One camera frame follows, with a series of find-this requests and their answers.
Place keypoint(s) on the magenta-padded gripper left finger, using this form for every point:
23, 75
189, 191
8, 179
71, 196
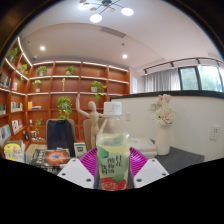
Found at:
73, 171

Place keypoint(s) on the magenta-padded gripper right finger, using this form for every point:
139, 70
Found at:
151, 171

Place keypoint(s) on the clear drink bottle white cap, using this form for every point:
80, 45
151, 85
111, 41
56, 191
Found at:
113, 146

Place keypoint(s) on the green and white carton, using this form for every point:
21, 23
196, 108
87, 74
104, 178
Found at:
80, 150

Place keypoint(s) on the stack of dark books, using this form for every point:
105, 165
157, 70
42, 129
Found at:
50, 158

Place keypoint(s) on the white vase with flowers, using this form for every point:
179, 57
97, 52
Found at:
163, 140

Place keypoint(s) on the dark office chair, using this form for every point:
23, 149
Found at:
60, 135

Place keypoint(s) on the wooden artist mannequin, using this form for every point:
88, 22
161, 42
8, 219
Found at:
93, 116

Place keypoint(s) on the stack of colourful books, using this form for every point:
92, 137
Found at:
13, 151

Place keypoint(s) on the orange wooden shelf unit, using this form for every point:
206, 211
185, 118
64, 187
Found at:
50, 86

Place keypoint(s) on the grey curtain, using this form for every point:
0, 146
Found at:
161, 80

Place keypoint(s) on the window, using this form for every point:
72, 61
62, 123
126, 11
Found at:
206, 78

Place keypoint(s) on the recessed ceiling light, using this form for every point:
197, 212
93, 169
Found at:
42, 48
124, 56

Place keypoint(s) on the ceiling air vent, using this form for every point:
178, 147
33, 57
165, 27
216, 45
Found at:
113, 31

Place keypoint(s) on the white wall socket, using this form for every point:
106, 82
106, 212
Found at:
214, 132

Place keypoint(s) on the black track light rail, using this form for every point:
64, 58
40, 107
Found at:
173, 62

